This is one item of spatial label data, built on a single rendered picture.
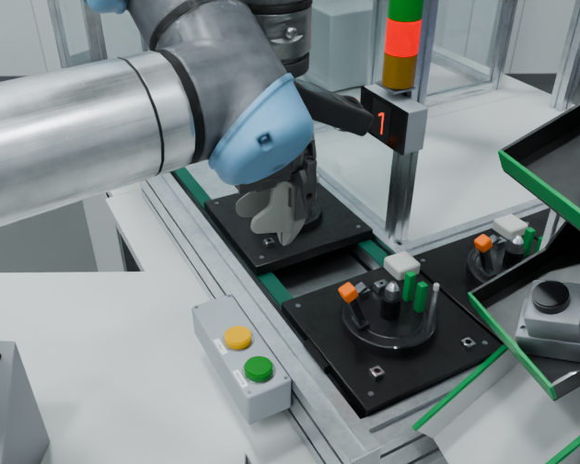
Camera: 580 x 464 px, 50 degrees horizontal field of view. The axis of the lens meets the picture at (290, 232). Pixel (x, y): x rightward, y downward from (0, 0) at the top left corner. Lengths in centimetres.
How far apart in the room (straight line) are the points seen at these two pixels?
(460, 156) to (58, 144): 141
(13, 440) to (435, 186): 106
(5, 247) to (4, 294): 174
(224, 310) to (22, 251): 205
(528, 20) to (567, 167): 405
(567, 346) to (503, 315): 8
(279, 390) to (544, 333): 42
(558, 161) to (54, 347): 85
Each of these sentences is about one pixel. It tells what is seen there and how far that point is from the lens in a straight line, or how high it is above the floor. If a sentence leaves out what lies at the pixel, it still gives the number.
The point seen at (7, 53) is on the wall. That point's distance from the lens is 474.
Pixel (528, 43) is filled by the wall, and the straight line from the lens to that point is 466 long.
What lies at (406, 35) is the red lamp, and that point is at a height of 134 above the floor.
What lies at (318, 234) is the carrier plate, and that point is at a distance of 113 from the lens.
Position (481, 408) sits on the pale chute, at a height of 104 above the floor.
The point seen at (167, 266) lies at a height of 86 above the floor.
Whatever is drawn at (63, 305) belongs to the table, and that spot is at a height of 86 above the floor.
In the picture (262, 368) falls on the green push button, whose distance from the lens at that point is 88.
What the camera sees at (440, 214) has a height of 86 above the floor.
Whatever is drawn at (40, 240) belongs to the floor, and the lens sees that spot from 300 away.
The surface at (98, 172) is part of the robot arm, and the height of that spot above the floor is 144.
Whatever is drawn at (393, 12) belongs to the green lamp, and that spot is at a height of 137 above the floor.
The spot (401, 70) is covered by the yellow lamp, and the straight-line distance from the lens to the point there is 96.
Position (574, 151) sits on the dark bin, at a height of 137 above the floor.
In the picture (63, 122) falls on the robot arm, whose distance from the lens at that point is 35.
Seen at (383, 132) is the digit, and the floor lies 119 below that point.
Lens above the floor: 161
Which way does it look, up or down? 35 degrees down
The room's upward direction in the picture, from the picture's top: straight up
